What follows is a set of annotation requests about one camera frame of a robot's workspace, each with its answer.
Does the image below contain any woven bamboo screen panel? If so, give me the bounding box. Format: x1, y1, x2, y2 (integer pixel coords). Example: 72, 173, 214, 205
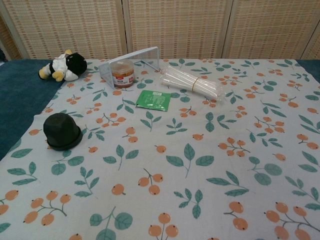
0, 0, 127, 61
224, 0, 320, 61
0, 11, 27, 61
303, 32, 320, 61
121, 0, 237, 61

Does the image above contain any green foil packet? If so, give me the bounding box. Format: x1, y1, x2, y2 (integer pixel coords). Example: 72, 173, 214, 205
135, 89, 172, 113

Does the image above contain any bundle of wrapped white straws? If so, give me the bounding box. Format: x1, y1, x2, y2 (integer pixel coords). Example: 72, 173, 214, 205
159, 65, 227, 103

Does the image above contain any black and white plush toy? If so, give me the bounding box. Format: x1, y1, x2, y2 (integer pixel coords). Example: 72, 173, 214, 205
38, 49, 88, 83

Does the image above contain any light blue wire mesh basket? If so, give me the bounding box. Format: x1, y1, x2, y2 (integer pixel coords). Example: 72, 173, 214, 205
98, 46, 162, 90

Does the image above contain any floral fruit print tablecloth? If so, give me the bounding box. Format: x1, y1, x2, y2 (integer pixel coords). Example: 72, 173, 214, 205
0, 57, 320, 240

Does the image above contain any clear jar with orange contents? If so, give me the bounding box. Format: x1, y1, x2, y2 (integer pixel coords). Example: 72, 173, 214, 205
110, 59, 136, 88

